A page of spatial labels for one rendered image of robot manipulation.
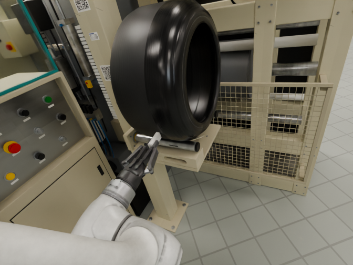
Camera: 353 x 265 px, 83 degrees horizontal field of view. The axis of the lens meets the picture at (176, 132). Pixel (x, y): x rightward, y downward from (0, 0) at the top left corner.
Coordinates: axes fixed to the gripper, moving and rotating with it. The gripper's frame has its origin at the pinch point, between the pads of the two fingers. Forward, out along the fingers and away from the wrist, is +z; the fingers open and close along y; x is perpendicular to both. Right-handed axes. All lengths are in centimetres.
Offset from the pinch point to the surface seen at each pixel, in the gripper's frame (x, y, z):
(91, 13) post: -41, 29, 25
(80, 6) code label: -44, 34, 26
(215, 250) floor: 103, -12, -1
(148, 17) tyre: -36.6, 0.2, 20.1
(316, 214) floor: 110, -72, 48
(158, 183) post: 60, 26, 13
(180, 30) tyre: -31.9, -11.0, 18.4
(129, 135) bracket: 9.8, 23.9, 9.1
